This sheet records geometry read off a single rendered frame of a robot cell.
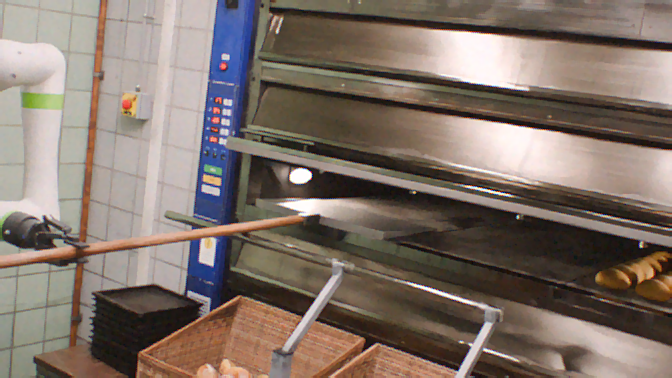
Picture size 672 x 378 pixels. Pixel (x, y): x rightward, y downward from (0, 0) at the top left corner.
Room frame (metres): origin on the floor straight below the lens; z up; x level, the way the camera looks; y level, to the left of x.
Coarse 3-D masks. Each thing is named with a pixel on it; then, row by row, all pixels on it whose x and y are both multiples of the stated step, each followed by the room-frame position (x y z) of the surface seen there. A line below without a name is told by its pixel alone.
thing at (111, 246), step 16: (240, 224) 2.56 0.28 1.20; (256, 224) 2.61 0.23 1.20; (272, 224) 2.67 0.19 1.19; (288, 224) 2.74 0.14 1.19; (112, 240) 2.17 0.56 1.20; (128, 240) 2.20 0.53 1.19; (144, 240) 2.24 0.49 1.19; (160, 240) 2.29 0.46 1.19; (176, 240) 2.34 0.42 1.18; (0, 256) 1.90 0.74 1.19; (16, 256) 1.93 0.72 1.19; (32, 256) 1.96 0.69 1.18; (48, 256) 1.99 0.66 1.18; (64, 256) 2.03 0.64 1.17; (80, 256) 2.07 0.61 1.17
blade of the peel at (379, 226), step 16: (272, 208) 3.00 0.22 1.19; (288, 208) 2.96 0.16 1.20; (304, 208) 3.10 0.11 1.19; (320, 208) 3.14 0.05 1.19; (336, 208) 3.18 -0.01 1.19; (352, 208) 3.22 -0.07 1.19; (336, 224) 2.84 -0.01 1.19; (352, 224) 2.80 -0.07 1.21; (368, 224) 2.95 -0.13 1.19; (384, 224) 2.98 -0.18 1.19; (400, 224) 3.02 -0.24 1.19; (416, 224) 3.06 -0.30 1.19
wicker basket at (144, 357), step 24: (216, 312) 2.91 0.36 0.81; (240, 312) 2.98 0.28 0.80; (264, 312) 2.93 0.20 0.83; (288, 312) 2.88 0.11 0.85; (168, 336) 2.72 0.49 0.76; (192, 336) 2.82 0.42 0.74; (216, 336) 2.92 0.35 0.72; (240, 336) 2.95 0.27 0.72; (264, 336) 2.90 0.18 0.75; (288, 336) 2.85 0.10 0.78; (312, 336) 2.80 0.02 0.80; (336, 336) 2.76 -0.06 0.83; (144, 360) 2.61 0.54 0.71; (168, 360) 2.73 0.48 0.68; (192, 360) 2.83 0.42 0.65; (216, 360) 2.93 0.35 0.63; (240, 360) 2.91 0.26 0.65; (264, 360) 2.87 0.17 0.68; (312, 360) 2.77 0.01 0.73; (336, 360) 2.58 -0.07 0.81
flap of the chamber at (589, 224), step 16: (240, 144) 2.91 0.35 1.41; (288, 160) 2.78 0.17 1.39; (304, 160) 2.75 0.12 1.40; (352, 176) 2.63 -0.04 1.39; (368, 176) 2.60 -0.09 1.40; (384, 176) 2.57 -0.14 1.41; (432, 192) 2.47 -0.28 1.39; (448, 192) 2.44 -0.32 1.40; (496, 208) 2.35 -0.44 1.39; (512, 208) 2.32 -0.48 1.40; (528, 208) 2.30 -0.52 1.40; (576, 224) 2.21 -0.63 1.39; (592, 224) 2.19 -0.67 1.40; (608, 224) 2.17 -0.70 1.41; (656, 240) 2.09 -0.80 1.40
